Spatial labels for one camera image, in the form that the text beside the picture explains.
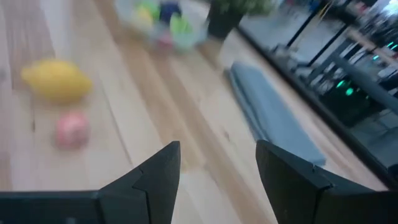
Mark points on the pink toy produce piece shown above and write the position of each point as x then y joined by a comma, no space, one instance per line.
73,130

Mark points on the black metal table frame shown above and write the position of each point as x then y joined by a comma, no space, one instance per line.
357,146

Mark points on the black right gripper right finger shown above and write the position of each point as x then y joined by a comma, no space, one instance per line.
295,193

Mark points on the green plant in black pot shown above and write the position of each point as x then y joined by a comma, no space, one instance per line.
222,21

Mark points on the grey folded cloth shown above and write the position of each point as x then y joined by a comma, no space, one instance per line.
270,112

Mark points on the green toy cabbage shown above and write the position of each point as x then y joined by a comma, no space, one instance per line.
180,25

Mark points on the purple toy grapes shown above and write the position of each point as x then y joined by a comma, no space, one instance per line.
169,7

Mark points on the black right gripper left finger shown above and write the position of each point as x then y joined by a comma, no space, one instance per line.
149,193

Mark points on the clear plastic tupperware container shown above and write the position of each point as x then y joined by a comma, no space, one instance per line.
186,43

